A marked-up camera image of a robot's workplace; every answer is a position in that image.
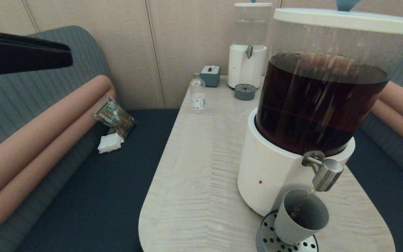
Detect grey plastic cup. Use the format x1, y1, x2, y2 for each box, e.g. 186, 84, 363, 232
273, 189, 329, 245

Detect clear plastic bottle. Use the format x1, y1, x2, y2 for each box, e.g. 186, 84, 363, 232
190, 72, 206, 113

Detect small grey box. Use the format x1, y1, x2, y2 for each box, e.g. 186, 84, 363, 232
200, 65, 220, 88

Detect small grey drip tray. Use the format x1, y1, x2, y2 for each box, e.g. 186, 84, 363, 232
234, 84, 256, 101

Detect small white water dispenser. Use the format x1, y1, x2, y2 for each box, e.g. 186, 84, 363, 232
228, 6, 273, 90

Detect large dispenser with dark tea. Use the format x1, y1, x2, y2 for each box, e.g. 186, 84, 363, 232
237, 16, 403, 217

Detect green snack package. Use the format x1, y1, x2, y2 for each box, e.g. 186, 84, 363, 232
93, 97, 136, 139

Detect white folded napkins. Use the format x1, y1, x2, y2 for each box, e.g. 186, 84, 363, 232
98, 132, 125, 154

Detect large perforated metal drip tray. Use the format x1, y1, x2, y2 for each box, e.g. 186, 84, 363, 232
256, 210, 318, 252

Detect small white dispenser lid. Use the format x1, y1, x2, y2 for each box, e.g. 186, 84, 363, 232
234, 0, 273, 8

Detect wide white lid blue knob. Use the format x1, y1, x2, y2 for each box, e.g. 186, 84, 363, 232
273, 0, 403, 35

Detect teal upholstered bench sofa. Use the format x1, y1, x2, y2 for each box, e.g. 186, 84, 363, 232
0, 25, 180, 252
345, 31, 403, 252

